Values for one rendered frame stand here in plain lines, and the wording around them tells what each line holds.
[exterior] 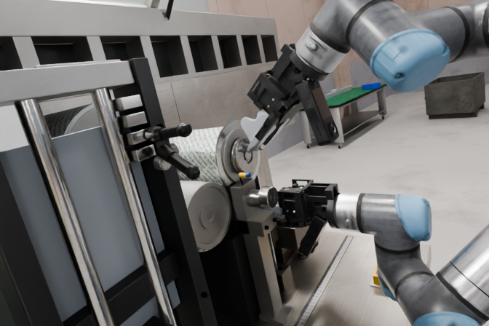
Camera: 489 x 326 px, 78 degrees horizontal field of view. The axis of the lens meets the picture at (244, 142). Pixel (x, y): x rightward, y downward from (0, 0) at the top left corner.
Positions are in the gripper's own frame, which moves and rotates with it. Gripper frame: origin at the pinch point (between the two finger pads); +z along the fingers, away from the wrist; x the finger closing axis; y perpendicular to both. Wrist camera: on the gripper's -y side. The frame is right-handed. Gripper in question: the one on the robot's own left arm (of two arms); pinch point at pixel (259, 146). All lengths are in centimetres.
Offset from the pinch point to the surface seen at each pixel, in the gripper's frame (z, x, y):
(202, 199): 6.9, 14.1, -1.2
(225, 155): 2.3, 6.9, 2.6
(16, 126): -4.6, 37.1, 14.1
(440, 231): 71, -194, -105
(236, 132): 0.1, 1.8, 5.2
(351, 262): 16.4, -17.2, -33.4
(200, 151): 6.0, 7.4, 7.2
